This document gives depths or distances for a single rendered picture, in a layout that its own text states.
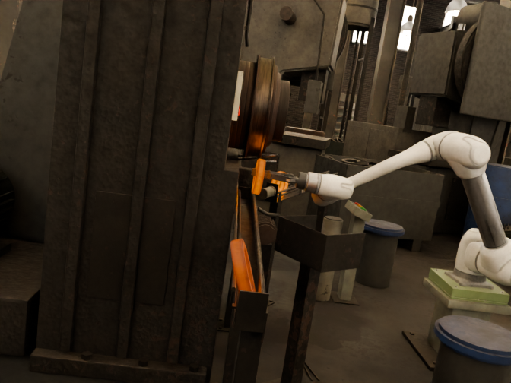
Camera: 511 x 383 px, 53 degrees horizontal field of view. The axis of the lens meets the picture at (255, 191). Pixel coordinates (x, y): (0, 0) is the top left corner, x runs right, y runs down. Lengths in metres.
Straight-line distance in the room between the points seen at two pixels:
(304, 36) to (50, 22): 2.83
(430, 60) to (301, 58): 1.60
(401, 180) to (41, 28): 3.20
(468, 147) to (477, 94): 3.40
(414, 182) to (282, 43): 1.80
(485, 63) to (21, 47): 4.31
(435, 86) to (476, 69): 0.49
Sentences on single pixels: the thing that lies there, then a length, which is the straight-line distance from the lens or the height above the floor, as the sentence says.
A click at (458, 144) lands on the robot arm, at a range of 2.31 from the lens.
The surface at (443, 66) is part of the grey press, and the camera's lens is 5.85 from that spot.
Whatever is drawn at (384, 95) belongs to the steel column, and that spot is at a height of 1.70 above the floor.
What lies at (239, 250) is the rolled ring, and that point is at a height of 0.75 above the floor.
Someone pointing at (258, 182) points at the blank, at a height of 0.81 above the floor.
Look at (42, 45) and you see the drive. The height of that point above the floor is 1.26.
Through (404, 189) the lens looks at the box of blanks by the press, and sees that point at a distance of 4.79.
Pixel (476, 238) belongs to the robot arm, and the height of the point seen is 0.65.
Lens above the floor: 1.13
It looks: 10 degrees down
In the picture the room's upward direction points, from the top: 8 degrees clockwise
